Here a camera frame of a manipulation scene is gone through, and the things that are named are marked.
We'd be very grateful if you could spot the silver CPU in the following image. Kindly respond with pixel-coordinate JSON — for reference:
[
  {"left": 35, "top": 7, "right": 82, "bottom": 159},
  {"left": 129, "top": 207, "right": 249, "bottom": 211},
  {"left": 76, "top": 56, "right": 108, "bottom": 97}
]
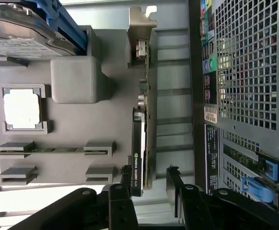
[{"left": 2, "top": 92, "right": 41, "bottom": 130}]

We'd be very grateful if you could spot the grey parts rack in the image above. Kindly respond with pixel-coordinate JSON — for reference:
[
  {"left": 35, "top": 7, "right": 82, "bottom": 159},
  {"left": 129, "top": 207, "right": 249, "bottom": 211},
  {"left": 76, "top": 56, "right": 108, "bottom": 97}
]
[{"left": 0, "top": 25, "right": 159, "bottom": 192}]

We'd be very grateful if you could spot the green RAM stick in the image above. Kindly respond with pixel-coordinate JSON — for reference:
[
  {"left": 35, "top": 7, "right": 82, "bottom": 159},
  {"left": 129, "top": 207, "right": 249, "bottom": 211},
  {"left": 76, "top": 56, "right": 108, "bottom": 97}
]
[{"left": 0, "top": 146, "right": 108, "bottom": 154}]

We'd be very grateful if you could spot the silver hard disk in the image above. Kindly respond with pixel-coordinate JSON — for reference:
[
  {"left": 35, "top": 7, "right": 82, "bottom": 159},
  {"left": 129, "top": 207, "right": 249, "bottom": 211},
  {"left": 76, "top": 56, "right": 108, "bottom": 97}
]
[{"left": 0, "top": 0, "right": 63, "bottom": 59}]

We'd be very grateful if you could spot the blue slot clip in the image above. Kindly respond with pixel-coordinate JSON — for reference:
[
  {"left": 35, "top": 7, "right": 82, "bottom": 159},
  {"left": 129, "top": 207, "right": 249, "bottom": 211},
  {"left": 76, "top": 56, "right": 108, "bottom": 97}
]
[
  {"left": 240, "top": 176, "right": 279, "bottom": 211},
  {"left": 256, "top": 151, "right": 279, "bottom": 184}
]

